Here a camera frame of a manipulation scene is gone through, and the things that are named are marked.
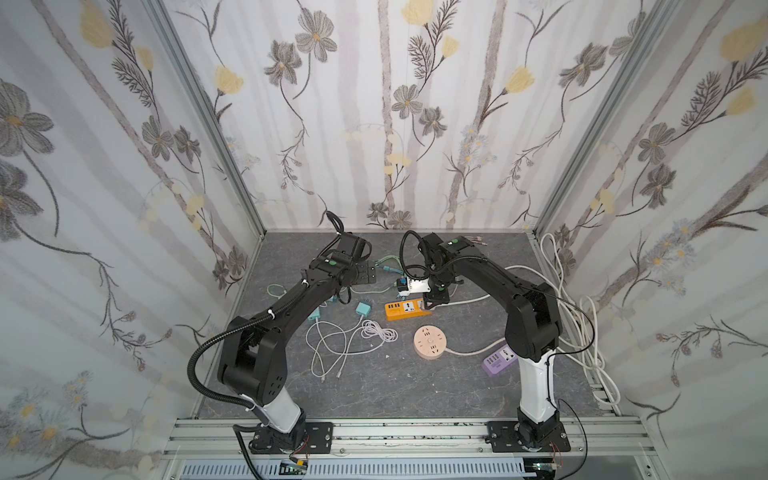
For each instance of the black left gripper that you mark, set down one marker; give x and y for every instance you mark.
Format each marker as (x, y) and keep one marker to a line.
(365, 270)

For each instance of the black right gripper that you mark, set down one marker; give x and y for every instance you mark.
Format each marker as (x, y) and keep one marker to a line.
(437, 293)

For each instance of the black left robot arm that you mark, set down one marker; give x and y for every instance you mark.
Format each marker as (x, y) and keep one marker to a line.
(253, 361)

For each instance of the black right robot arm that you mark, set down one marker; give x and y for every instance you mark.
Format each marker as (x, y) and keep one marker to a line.
(533, 321)

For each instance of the orange power strip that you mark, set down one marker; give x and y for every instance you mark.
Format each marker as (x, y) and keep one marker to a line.
(405, 309)

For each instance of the pink round power strip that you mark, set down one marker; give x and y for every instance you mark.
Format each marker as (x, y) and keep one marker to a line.
(429, 342)

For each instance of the purple power strip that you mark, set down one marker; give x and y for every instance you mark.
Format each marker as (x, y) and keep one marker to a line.
(499, 361)

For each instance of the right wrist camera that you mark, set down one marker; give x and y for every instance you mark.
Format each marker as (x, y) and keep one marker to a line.
(407, 286)

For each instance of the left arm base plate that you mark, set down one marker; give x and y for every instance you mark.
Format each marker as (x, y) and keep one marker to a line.
(306, 438)

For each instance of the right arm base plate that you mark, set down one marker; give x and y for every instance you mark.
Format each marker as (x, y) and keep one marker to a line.
(526, 437)

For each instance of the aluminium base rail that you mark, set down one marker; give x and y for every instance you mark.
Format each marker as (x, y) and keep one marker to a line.
(452, 448)

